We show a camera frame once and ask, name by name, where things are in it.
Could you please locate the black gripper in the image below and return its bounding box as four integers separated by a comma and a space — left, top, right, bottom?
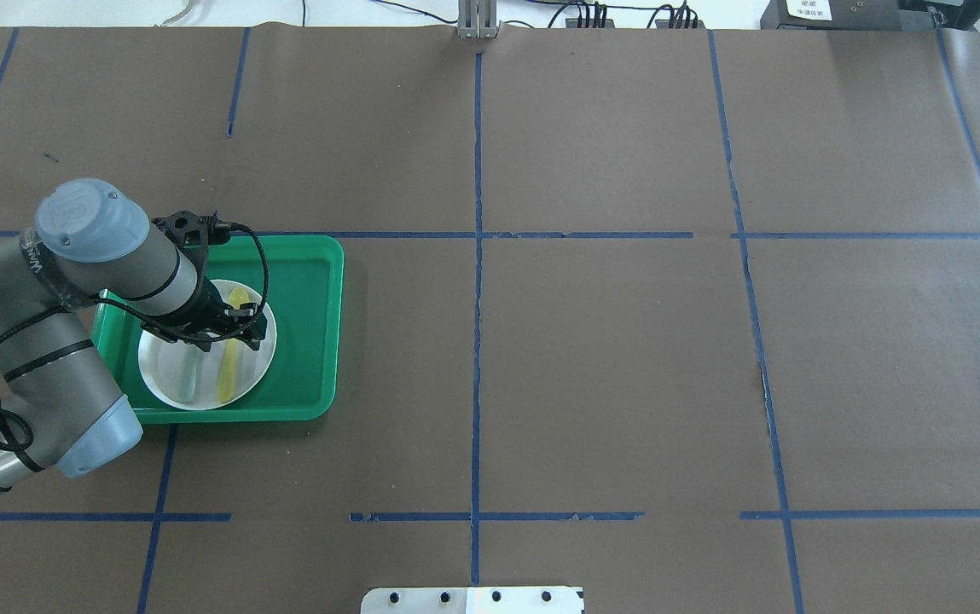
143, 277, 266, 350

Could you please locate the yellow plastic spoon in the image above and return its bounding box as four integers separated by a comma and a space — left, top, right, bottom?
214, 287, 251, 404

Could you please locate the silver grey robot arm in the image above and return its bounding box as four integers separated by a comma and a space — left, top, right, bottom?
0, 177, 270, 496

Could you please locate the green plastic tray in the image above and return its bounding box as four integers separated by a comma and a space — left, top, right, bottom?
92, 234, 345, 425

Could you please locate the grey-green plastic fork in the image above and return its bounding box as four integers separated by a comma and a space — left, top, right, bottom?
177, 345, 204, 403

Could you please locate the white round plate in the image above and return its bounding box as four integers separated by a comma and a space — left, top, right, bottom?
138, 304, 276, 411

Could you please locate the black connector block left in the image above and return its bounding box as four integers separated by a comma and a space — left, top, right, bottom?
564, 3, 613, 30

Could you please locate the black connector block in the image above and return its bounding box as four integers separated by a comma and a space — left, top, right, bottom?
564, 3, 613, 30
647, 1, 705, 30

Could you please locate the black connector block right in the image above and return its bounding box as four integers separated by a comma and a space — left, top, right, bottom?
647, 1, 705, 30

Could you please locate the black box with label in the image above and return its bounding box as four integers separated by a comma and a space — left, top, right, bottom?
759, 0, 902, 32

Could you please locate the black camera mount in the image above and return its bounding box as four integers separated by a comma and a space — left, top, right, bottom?
151, 210, 233, 273

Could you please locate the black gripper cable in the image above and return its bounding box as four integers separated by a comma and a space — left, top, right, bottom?
0, 220, 272, 453

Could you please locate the aluminium frame post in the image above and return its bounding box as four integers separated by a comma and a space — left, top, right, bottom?
455, 0, 501, 40

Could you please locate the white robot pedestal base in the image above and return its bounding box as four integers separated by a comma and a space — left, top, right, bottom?
360, 586, 586, 613

